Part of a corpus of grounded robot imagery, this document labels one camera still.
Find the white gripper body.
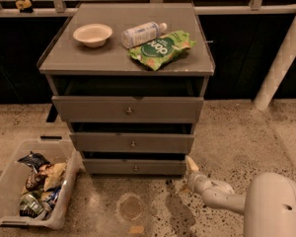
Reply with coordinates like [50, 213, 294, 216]
[187, 172, 212, 195]

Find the grey bottom drawer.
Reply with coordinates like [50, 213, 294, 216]
[83, 159, 186, 176]

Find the grey drawer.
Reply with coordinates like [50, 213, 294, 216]
[83, 159, 186, 176]
[52, 96, 203, 123]
[70, 132, 193, 154]

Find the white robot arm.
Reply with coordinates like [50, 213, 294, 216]
[185, 156, 296, 237]

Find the grey drawer cabinet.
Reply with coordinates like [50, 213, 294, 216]
[38, 3, 214, 161]

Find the grey middle drawer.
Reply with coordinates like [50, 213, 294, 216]
[70, 132, 193, 154]

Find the grey top drawer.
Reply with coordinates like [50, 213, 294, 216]
[52, 96, 203, 123]

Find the green snack bag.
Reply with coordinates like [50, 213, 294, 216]
[128, 31, 196, 71]

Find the yellow chip bag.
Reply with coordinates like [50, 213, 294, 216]
[39, 163, 67, 192]

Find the blue soda can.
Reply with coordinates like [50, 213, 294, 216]
[42, 187, 61, 212]

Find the clear plastic bottle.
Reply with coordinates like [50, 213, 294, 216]
[121, 22, 168, 48]

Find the brown snack packet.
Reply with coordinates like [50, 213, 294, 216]
[26, 173, 46, 192]

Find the dark blue snack bag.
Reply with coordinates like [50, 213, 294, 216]
[18, 151, 49, 171]

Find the clear plastic bin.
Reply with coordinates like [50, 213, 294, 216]
[0, 139, 79, 230]

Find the white paper bowl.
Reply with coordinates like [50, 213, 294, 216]
[73, 24, 112, 48]

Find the white diagonal pipe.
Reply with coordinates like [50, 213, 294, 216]
[254, 15, 296, 111]

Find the small yellow black figure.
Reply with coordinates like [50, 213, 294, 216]
[15, 0, 34, 13]

